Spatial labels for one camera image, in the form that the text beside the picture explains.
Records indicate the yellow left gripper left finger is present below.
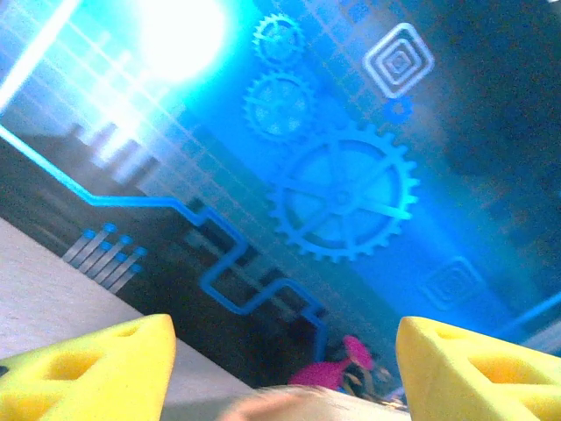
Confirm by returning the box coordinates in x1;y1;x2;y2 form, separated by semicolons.
0;313;177;421

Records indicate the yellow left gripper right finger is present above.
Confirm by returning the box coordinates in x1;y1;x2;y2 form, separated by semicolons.
396;316;561;421

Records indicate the brown cardboard paper box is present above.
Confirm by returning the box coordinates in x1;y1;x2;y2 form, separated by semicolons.
227;385;409;421

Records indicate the pink plastic wine glass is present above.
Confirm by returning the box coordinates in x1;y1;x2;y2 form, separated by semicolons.
288;335;374;391

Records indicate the gold wire rack black base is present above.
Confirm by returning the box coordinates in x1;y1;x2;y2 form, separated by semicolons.
341;363;404;401

